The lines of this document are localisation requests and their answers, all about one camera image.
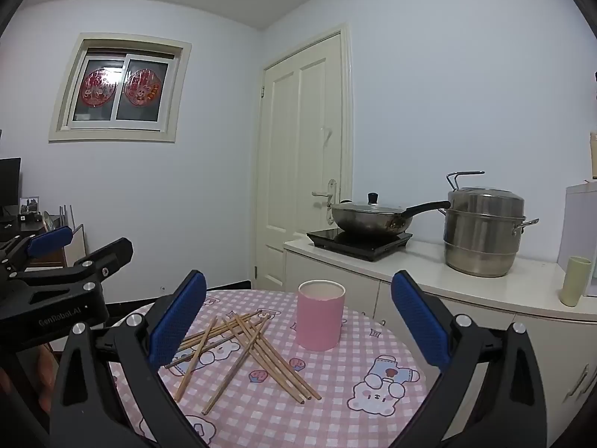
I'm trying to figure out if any black induction cooktop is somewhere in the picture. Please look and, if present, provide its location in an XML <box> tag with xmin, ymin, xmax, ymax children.
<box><xmin>306</xmin><ymin>228</ymin><xmax>413</xmax><ymax>262</ymax></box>

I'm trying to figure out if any cream panel door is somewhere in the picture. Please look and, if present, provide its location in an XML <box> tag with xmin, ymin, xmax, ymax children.
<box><xmin>256</xmin><ymin>23</ymin><xmax>355</xmax><ymax>292</ymax></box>

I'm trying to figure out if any red round window decal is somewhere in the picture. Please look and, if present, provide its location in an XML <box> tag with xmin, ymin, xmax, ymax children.
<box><xmin>80</xmin><ymin>68</ymin><xmax>116</xmax><ymax>107</ymax></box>
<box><xmin>124</xmin><ymin>69</ymin><xmax>162</xmax><ymax>107</ymax></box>

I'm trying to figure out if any pink chopstick holder cup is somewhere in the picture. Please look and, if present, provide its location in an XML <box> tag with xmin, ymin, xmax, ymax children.
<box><xmin>295</xmin><ymin>280</ymin><xmax>346</xmax><ymax>352</ymax></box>

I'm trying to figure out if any pink checked tablecloth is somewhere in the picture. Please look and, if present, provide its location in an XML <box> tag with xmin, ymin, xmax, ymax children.
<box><xmin>105</xmin><ymin>289</ymin><xmax>427</xmax><ymax>448</ymax></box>

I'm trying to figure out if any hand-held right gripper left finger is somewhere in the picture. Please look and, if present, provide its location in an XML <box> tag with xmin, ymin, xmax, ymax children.
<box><xmin>49</xmin><ymin>270</ymin><xmax>208</xmax><ymax>448</ymax></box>

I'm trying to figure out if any pale green cup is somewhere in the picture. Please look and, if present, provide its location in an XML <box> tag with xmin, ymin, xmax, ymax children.
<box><xmin>560</xmin><ymin>256</ymin><xmax>593</xmax><ymax>307</ymax></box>

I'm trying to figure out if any glass wok lid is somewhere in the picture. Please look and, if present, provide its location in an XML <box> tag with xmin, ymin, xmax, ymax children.
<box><xmin>332</xmin><ymin>192</ymin><xmax>406</xmax><ymax>215</ymax></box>

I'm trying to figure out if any black monitor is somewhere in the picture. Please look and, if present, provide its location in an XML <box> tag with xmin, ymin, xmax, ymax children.
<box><xmin>0</xmin><ymin>158</ymin><xmax>22</xmax><ymax>218</ymax></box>

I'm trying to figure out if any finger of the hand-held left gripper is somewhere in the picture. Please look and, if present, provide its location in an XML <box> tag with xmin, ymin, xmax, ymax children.
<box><xmin>0</xmin><ymin>226</ymin><xmax>74</xmax><ymax>281</ymax></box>
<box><xmin>9</xmin><ymin>237</ymin><xmax>134</xmax><ymax>291</ymax></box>

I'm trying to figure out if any white kitchen cabinet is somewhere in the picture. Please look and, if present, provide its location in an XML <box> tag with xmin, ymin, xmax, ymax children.
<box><xmin>284</xmin><ymin>238</ymin><xmax>597</xmax><ymax>448</ymax></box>

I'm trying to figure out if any steel wok with lid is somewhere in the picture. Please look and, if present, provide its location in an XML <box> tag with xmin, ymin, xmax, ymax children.
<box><xmin>326</xmin><ymin>200</ymin><xmax>452</xmax><ymax>236</ymax></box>

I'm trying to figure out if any bunch of wooden chopsticks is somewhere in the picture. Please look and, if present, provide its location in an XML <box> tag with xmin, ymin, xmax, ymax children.
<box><xmin>164</xmin><ymin>310</ymin><xmax>322</xmax><ymax>415</ymax></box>

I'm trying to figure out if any metal dish rack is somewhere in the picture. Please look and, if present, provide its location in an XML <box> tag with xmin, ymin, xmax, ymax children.
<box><xmin>42</xmin><ymin>204</ymin><xmax>85</xmax><ymax>264</ymax></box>

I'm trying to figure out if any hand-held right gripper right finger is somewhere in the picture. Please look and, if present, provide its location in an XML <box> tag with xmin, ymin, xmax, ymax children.
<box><xmin>391</xmin><ymin>270</ymin><xmax>548</xmax><ymax>448</ymax></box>

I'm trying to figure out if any steel steamer pot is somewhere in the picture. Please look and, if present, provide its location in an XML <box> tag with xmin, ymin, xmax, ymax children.
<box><xmin>438</xmin><ymin>187</ymin><xmax>539</xmax><ymax>277</ymax></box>

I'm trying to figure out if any white framed window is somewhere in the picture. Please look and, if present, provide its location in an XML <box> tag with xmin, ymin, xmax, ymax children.
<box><xmin>49</xmin><ymin>32</ymin><xmax>193</xmax><ymax>144</ymax></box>

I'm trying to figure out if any silver cabinet handle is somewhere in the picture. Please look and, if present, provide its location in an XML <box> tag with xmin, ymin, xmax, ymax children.
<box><xmin>562</xmin><ymin>364</ymin><xmax>591</xmax><ymax>402</ymax></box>

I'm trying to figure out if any person's left hand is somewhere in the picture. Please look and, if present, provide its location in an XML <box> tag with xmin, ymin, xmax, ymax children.
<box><xmin>0</xmin><ymin>346</ymin><xmax>63</xmax><ymax>411</ymax></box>

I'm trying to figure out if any silver door handle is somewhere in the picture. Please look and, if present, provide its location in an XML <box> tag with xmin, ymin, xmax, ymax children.
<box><xmin>312</xmin><ymin>178</ymin><xmax>337</xmax><ymax>225</ymax></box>

